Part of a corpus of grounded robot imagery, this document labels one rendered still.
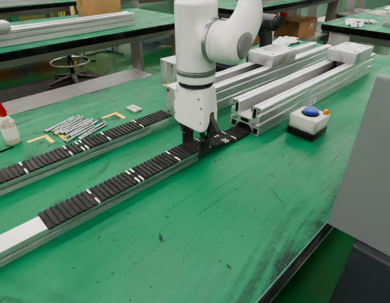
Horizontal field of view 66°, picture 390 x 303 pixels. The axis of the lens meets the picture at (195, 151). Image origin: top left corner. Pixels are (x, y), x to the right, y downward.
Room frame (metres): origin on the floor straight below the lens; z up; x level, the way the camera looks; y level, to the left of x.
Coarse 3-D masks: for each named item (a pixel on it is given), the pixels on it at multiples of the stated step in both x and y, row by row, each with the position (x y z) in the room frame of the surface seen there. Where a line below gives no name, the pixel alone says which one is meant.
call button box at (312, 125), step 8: (296, 112) 0.76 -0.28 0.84; (320, 112) 0.76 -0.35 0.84; (296, 120) 0.74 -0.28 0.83; (304, 120) 0.72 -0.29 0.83; (312, 120) 0.71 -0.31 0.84; (320, 120) 0.71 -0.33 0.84; (328, 120) 0.75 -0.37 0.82; (288, 128) 0.75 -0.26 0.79; (296, 128) 0.74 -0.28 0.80; (304, 128) 0.72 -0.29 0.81; (312, 128) 0.70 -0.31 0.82; (320, 128) 0.72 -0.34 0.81; (304, 136) 0.72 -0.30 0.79; (312, 136) 0.70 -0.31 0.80
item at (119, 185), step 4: (108, 180) 0.49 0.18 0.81; (112, 180) 0.49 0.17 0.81; (116, 180) 0.49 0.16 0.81; (112, 184) 0.48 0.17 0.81; (116, 184) 0.48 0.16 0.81; (120, 184) 0.48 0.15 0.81; (124, 184) 0.48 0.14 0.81; (116, 188) 0.47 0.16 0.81; (120, 188) 0.46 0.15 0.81; (124, 188) 0.47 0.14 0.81; (128, 188) 0.47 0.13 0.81
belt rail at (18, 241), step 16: (192, 160) 0.60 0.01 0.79; (160, 176) 0.53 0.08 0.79; (128, 192) 0.48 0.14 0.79; (96, 208) 0.43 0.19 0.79; (32, 224) 0.37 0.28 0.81; (64, 224) 0.38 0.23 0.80; (0, 240) 0.34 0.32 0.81; (16, 240) 0.34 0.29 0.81; (32, 240) 0.35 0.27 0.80; (48, 240) 0.36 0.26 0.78; (0, 256) 0.31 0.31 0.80; (16, 256) 0.32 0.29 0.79
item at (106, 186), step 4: (100, 184) 0.48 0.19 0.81; (104, 184) 0.48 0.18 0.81; (108, 184) 0.48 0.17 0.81; (104, 188) 0.46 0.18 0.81; (108, 188) 0.47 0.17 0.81; (112, 188) 0.46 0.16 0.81; (108, 192) 0.45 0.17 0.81; (112, 192) 0.45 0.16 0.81; (116, 192) 0.45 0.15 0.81; (120, 192) 0.46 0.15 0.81; (112, 196) 0.44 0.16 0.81
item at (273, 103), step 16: (320, 64) 1.12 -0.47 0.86; (352, 64) 1.13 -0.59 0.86; (368, 64) 1.25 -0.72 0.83; (288, 80) 0.96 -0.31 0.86; (304, 80) 1.03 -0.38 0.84; (320, 80) 0.95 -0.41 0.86; (336, 80) 1.04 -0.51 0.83; (352, 80) 1.15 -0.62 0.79; (240, 96) 0.81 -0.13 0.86; (256, 96) 0.84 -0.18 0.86; (272, 96) 0.90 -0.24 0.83; (288, 96) 0.82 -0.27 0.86; (304, 96) 0.89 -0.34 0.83; (320, 96) 0.97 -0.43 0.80; (240, 112) 0.79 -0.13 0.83; (256, 112) 0.74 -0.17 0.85; (272, 112) 0.77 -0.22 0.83; (288, 112) 0.83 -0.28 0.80; (256, 128) 0.73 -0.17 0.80
